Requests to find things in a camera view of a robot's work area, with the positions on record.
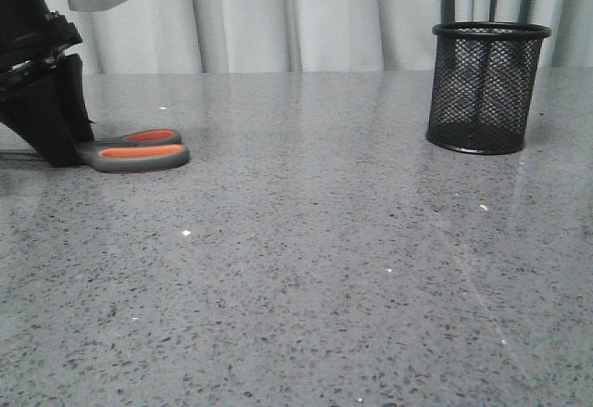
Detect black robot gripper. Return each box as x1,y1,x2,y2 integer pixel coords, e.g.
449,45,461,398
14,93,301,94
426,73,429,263
1,0,95,167

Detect grey pleated curtain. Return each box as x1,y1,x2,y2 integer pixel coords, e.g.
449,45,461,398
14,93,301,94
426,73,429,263
45,0,592,74

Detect grey orange handled scissors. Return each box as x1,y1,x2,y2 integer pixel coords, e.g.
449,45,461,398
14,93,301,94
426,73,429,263
57,128,190,173

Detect black mesh pen bucket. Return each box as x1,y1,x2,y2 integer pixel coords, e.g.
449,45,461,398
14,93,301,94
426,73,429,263
426,21,551,155

